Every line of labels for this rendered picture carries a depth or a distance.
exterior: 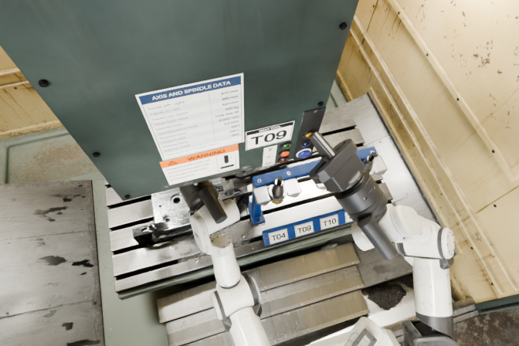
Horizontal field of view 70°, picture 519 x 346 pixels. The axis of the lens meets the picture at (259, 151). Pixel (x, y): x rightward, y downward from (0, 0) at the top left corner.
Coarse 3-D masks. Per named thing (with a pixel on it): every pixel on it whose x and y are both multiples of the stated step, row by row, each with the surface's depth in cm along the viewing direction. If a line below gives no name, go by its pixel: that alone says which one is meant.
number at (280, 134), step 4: (284, 128) 73; (288, 128) 73; (268, 132) 72; (272, 132) 73; (276, 132) 73; (280, 132) 74; (284, 132) 74; (288, 132) 75; (264, 136) 73; (268, 136) 74; (272, 136) 74; (276, 136) 75; (280, 136) 75; (284, 136) 76; (288, 136) 76; (264, 140) 75; (268, 140) 75; (272, 140) 75; (276, 140) 76; (280, 140) 76
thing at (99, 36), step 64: (0, 0) 36; (64, 0) 38; (128, 0) 40; (192, 0) 42; (256, 0) 45; (320, 0) 48; (64, 64) 45; (128, 64) 48; (192, 64) 51; (256, 64) 55; (320, 64) 59; (128, 128) 59; (256, 128) 70; (128, 192) 77
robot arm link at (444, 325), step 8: (416, 312) 98; (424, 320) 95; (432, 320) 94; (440, 320) 94; (448, 320) 94; (416, 328) 103; (424, 328) 100; (432, 328) 95; (440, 328) 93; (448, 328) 94; (448, 336) 95
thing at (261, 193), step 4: (252, 188) 128; (256, 188) 128; (260, 188) 128; (264, 188) 128; (256, 192) 127; (260, 192) 127; (264, 192) 127; (268, 192) 128; (256, 196) 127; (260, 196) 127; (264, 196) 127; (268, 196) 127; (256, 200) 126; (260, 200) 126; (264, 200) 126; (268, 200) 126; (260, 204) 125; (264, 204) 126
